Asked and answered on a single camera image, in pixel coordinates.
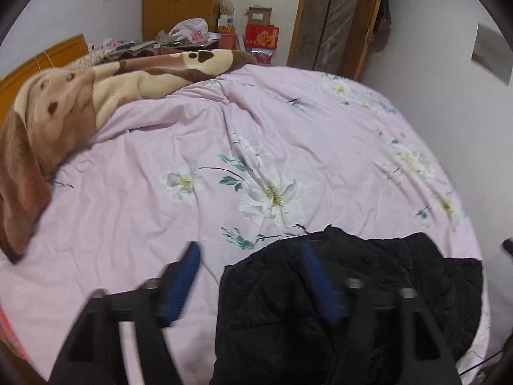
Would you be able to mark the red gift box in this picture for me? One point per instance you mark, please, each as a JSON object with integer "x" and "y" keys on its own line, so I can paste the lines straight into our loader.
{"x": 260, "y": 38}

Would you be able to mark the wooden headboard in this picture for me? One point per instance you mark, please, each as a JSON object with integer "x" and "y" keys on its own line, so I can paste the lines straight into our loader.
{"x": 52, "y": 56}

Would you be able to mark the bed with pink floral sheet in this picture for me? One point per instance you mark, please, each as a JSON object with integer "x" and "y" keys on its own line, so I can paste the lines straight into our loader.
{"x": 160, "y": 216}

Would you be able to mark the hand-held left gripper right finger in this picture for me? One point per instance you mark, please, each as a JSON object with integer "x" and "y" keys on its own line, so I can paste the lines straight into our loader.
{"x": 320, "y": 284}

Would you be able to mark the black padded jacket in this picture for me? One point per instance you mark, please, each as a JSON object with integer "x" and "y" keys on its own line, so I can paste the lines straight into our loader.
{"x": 272, "y": 288}

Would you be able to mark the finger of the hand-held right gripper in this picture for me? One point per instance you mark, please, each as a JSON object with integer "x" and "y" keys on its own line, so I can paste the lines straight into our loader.
{"x": 509, "y": 245}

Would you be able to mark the white plastic bag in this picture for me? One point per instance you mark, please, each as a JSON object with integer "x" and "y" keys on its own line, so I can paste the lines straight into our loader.
{"x": 188, "y": 28}

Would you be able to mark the yellow and white box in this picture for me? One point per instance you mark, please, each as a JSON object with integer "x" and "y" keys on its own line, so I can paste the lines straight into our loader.
{"x": 226, "y": 24}

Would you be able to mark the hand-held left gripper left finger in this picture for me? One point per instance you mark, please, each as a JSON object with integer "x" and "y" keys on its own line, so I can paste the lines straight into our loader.
{"x": 180, "y": 284}

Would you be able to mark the pink storage box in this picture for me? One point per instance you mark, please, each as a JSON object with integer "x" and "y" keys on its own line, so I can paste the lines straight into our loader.
{"x": 229, "y": 42}

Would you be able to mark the orange wooden wardrobe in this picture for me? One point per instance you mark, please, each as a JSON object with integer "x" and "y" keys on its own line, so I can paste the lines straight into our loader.
{"x": 176, "y": 0}

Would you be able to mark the brown plush printed blanket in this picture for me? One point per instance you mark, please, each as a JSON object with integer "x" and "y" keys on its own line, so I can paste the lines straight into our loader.
{"x": 60, "y": 108}

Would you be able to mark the brown cardboard box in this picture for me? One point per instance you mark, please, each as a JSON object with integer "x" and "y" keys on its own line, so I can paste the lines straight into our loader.
{"x": 258, "y": 17}

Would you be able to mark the pile of assorted clutter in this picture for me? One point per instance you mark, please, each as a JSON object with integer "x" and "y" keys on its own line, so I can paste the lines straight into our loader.
{"x": 128, "y": 46}

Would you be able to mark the red printed cloth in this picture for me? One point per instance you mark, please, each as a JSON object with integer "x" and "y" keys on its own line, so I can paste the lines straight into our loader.
{"x": 10, "y": 333}

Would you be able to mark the wooden door with grey cover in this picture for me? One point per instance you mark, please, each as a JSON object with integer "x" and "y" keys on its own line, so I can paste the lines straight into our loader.
{"x": 328, "y": 16}

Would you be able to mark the dark hanging bag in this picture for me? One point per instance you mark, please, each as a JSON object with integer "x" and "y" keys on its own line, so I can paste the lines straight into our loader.
{"x": 384, "y": 12}

